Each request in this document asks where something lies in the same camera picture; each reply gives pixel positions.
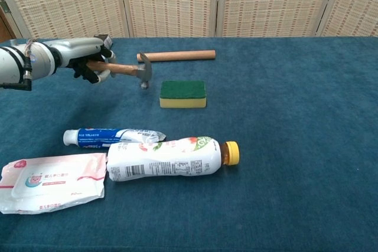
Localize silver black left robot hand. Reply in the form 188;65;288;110
48;37;116;85

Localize wooden-handle claw hammer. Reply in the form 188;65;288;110
86;51;154;90

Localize green and yellow sponge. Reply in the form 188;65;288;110
159;80;207;109

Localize black and silver carton box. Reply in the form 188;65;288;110
93;34;113;50

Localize blue and white toothpaste tube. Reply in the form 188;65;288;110
63;127;167;149

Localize wooden dowel rod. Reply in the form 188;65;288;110
136;50;216;63

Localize woven bamboo folding screen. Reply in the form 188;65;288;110
0;0;378;40

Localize pink baby wipes pack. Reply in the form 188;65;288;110
0;152;107;215

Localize yellow-capped tea bottle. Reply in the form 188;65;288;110
106;136;240;182

